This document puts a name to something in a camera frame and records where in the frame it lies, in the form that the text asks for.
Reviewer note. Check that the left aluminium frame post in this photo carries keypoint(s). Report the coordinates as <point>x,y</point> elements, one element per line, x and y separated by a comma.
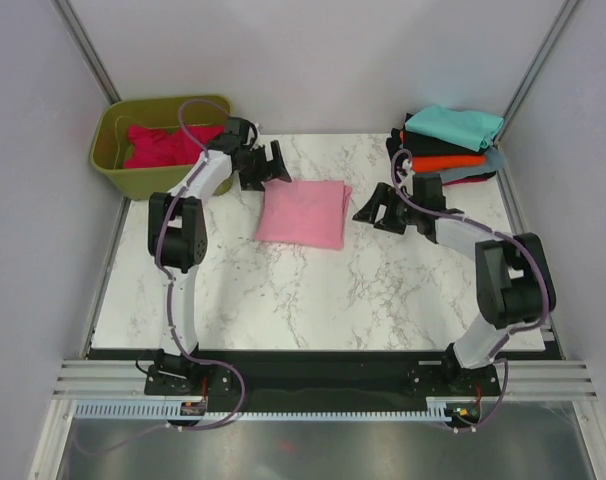
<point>81,38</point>

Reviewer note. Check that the pink t shirt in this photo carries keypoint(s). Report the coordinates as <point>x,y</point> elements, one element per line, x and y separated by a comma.
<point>305,213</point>

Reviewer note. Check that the crimson folded t shirt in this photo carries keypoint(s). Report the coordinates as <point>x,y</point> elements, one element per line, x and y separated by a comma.
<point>468,180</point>

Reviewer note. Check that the teal folded t shirt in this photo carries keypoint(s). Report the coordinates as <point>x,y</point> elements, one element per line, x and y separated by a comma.
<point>470,129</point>

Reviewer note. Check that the black bottom folded t shirt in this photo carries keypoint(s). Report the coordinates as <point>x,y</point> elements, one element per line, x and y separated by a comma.
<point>394,142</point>

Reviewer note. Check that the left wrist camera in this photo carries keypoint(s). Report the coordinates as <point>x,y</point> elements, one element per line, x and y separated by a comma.
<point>245,130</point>

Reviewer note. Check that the black folded t shirt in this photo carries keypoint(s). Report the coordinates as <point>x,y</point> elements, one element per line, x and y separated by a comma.
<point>394,142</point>
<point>426,146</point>

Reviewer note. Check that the grey folded t shirt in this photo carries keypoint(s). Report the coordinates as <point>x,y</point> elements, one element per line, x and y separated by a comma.
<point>493,162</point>

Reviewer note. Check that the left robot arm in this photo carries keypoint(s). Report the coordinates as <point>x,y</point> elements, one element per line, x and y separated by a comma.
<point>177,235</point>

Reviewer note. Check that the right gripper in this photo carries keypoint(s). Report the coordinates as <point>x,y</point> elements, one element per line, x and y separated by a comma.
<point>386,195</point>

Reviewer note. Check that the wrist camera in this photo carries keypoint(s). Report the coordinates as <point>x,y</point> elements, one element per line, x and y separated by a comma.
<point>427,192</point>
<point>245,130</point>

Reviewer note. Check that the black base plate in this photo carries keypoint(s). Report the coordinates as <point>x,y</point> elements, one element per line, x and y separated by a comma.
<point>317,380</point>

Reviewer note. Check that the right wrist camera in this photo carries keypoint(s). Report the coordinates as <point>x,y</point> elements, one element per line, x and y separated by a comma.
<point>427,192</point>

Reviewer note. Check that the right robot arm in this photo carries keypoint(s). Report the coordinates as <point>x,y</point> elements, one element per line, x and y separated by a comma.
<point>514,290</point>

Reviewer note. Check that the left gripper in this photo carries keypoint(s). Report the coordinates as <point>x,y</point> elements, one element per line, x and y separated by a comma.
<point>274,169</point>

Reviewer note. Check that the red t shirt in bin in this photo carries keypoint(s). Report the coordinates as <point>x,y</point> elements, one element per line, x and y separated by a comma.
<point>158,148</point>

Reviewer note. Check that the orange folded t shirt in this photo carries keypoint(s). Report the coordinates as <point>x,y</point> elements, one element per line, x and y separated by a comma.
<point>430,164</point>

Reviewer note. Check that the white slotted cable duct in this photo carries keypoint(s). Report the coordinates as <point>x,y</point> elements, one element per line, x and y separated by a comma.
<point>182,411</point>

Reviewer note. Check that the aluminium frame post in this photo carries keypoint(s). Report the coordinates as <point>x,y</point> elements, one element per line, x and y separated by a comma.
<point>551,39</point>
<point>81,38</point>

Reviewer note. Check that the olive green plastic bin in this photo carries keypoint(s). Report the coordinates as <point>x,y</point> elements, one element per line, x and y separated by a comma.
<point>200,117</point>

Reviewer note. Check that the right aluminium frame post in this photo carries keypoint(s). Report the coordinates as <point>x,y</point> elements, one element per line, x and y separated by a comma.
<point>551,39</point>

